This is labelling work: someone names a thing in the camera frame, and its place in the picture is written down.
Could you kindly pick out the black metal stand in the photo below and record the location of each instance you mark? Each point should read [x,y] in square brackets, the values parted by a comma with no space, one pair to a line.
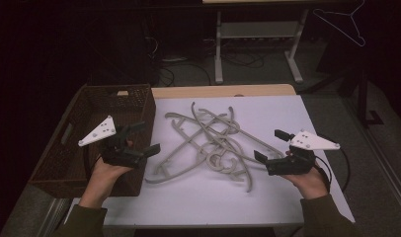
[363,98]

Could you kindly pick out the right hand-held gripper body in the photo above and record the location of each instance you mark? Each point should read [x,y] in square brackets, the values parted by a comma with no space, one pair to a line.
[310,142]

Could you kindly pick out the brown wicker basket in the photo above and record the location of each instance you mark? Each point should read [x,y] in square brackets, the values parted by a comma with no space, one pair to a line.
[90,108]

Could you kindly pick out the white metal rack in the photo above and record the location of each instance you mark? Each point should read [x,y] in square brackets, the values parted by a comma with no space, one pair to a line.
[257,29]

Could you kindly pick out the person's right hand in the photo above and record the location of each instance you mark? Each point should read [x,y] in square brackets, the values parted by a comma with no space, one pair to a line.
[312,184]

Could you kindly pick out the power strip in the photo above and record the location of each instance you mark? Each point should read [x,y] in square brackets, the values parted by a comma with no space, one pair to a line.
[251,39]

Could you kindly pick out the metal floor rail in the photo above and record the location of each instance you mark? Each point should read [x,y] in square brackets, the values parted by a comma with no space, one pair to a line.
[386,158]

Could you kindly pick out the person's left hand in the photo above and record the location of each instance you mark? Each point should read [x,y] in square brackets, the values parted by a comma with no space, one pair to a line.
[104,179]

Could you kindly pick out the white table sheet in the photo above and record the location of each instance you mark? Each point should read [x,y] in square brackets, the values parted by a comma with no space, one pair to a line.
[205,204]

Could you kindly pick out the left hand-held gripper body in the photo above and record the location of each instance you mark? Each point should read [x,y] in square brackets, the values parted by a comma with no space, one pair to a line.
[99,133]

